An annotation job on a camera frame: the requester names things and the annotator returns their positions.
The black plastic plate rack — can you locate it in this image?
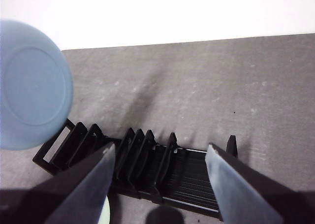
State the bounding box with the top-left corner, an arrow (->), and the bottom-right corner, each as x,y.
32,118 -> 239,220

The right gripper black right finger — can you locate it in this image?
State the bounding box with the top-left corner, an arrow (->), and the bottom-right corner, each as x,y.
205,143 -> 315,224

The pale green round plate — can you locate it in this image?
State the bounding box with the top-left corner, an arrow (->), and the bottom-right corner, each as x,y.
97,195 -> 111,224

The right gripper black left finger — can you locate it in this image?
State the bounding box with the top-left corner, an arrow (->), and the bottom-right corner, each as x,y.
0,143 -> 116,224

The light blue round plate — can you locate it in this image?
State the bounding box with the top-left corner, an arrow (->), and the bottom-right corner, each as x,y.
0,19 -> 74,151

